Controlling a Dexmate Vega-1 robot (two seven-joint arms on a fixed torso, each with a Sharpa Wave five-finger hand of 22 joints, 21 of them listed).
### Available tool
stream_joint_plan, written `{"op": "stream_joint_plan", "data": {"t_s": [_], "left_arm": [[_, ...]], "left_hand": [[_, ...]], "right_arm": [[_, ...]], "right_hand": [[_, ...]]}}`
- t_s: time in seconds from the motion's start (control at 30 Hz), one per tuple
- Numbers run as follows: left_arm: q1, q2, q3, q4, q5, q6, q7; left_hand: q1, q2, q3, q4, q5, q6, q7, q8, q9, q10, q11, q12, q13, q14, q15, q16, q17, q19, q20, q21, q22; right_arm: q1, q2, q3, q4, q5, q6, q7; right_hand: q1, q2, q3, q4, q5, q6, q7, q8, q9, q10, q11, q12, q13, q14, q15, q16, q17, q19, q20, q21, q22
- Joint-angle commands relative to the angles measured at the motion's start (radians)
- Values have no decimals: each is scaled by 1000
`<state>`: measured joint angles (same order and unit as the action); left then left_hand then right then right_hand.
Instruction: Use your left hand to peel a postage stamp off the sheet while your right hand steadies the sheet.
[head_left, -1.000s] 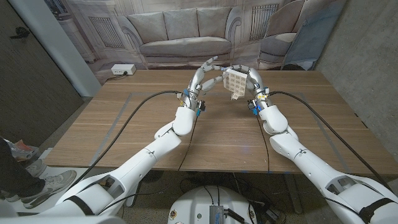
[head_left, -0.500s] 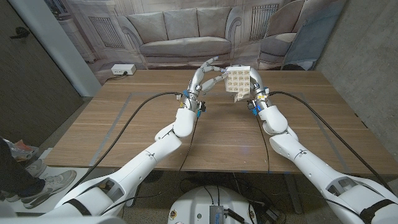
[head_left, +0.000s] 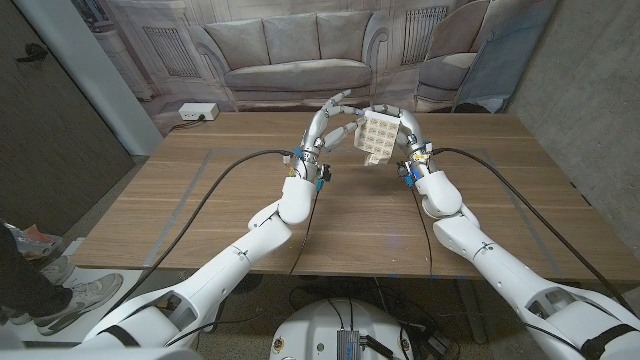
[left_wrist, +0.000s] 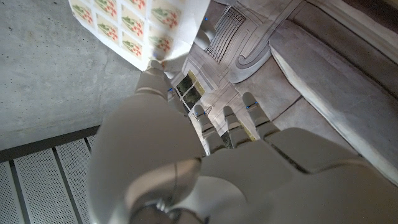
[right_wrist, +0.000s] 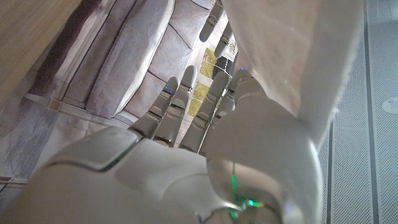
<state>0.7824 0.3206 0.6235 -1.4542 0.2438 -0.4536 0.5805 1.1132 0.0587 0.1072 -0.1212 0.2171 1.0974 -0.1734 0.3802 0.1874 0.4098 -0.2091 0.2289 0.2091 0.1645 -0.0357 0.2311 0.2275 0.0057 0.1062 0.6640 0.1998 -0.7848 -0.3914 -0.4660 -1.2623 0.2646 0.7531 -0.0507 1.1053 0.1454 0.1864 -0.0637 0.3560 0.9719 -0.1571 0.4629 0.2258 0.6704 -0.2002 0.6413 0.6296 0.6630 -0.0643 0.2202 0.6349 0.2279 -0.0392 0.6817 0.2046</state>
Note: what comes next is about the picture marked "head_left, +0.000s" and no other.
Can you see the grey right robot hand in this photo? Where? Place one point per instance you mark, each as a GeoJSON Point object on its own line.
{"type": "Point", "coordinates": [412, 132]}

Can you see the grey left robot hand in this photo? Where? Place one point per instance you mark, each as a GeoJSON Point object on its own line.
{"type": "Point", "coordinates": [317, 130]}

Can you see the postage stamp sheet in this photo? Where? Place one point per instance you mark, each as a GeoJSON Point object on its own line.
{"type": "Point", "coordinates": [377, 137]}

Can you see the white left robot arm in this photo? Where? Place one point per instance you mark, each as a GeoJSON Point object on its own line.
{"type": "Point", "coordinates": [240, 255]}

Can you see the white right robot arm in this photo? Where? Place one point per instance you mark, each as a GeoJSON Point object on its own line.
{"type": "Point", "coordinates": [500, 280]}

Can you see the black rounded object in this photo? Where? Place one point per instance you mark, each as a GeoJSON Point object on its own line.
{"type": "Point", "coordinates": [470, 108]}

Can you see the printed sofa room backdrop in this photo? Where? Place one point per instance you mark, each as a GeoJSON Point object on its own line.
{"type": "Point", "coordinates": [300, 50]}

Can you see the white power strip box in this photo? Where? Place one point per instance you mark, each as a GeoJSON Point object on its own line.
{"type": "Point", "coordinates": [197, 111]}

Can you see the grey table leg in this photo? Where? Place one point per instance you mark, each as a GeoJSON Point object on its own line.
{"type": "Point", "coordinates": [472, 315]}

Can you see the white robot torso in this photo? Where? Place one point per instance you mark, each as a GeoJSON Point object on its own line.
{"type": "Point", "coordinates": [320, 325]}

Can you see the black power adapter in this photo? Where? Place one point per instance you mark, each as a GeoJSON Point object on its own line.
{"type": "Point", "coordinates": [437, 345]}

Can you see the silver finned box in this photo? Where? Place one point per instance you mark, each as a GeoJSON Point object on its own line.
{"type": "Point", "coordinates": [347, 345]}

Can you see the dark wooden door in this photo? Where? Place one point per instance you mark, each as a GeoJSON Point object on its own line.
{"type": "Point", "coordinates": [50, 140]}

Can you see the grey white sneaker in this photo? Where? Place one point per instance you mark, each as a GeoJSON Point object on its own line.
{"type": "Point", "coordinates": [60, 270]}
{"type": "Point", "coordinates": [90, 297]}

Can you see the person's black trouser leg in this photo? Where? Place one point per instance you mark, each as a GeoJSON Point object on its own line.
{"type": "Point", "coordinates": [20, 285]}

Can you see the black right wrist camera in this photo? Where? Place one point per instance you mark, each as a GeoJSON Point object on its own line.
{"type": "Point", "coordinates": [406, 174]}

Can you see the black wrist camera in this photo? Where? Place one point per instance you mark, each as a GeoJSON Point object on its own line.
{"type": "Point", "coordinates": [406, 174]}
{"type": "Point", "coordinates": [325, 175]}

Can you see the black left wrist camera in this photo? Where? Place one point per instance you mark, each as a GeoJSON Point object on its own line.
{"type": "Point", "coordinates": [325, 175]}

